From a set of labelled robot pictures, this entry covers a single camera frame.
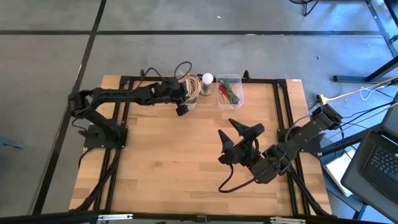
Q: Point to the clear plastic bin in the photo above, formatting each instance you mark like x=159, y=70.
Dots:
x=225, y=106

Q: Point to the white light bulb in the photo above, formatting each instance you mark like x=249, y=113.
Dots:
x=207, y=77

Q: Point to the silver beam bracket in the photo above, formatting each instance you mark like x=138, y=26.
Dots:
x=115, y=216
x=287, y=220

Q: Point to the black aluminium table frame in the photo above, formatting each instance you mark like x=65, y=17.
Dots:
x=261, y=80

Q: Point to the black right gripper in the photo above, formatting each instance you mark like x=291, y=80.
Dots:
x=245, y=152

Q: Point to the black desk leg beam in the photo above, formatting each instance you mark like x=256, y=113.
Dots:
x=351, y=77

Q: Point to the white opaque plastic bin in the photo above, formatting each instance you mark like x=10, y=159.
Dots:
x=193, y=105

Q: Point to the white book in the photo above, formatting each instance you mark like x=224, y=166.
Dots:
x=337, y=172

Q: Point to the black laptop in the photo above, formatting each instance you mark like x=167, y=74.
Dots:
x=373, y=174

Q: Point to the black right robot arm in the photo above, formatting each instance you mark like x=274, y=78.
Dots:
x=298, y=140

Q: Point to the dark laptop lid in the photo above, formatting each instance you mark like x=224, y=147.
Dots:
x=392, y=121

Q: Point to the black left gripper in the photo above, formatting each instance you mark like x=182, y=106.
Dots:
x=182, y=109

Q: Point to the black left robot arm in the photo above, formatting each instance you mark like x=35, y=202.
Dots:
x=124, y=95

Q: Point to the black stand frame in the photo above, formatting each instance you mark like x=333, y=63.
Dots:
x=377, y=21

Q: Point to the black rig beam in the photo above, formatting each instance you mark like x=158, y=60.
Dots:
x=62, y=216

